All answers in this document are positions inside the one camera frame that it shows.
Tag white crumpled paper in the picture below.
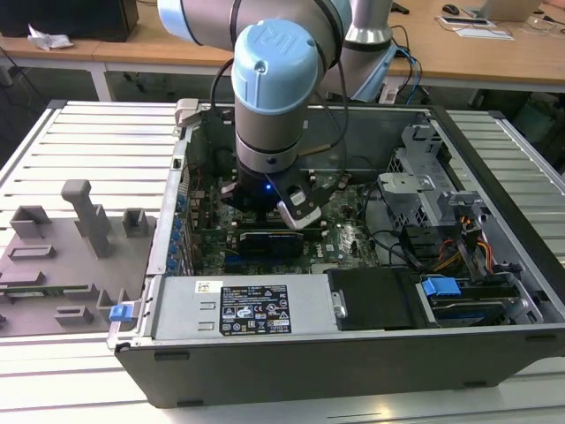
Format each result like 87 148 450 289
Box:
26 24 74 51

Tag green motherboard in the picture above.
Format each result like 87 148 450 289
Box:
185 170 380 277

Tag black computer box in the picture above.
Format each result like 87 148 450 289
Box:
0 0 140 43

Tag silver finned chipset heatsink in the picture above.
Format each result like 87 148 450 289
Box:
335 223 364 254

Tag blue disk carrier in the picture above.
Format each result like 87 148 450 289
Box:
420 274 463 307

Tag hard disk drive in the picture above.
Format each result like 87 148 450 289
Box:
430 299 507 330

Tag green RAM stick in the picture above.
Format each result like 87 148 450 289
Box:
0 284 89 296

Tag grey power supply unit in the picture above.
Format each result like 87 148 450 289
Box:
147 273 350 341

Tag white flat device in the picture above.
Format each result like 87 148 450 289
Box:
435 15 492 27

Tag black grey PC case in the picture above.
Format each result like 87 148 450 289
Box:
105 97 565 410

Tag grey parts rack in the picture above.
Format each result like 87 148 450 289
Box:
0 178 159 340

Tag silver laptop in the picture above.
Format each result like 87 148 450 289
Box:
478 0 542 22

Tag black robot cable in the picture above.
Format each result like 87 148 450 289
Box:
210 37 350 180

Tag blue cable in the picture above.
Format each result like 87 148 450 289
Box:
406 51 426 103

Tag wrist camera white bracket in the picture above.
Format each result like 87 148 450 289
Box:
276 183 322 231

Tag white paper sheet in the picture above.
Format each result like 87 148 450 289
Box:
456 25 516 42

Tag black drive bay cover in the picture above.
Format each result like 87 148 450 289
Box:
326 267 438 332

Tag yellow red power wires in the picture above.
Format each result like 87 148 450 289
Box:
434 214 495 271

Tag grey case handle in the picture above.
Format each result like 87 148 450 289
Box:
174 97 200 129

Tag wooden desk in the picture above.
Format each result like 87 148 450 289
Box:
0 33 109 105
90 0 565 95

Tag black graphics card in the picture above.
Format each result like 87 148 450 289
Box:
237 227 306 261

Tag metal drive cage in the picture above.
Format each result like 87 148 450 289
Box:
377 125 492 227

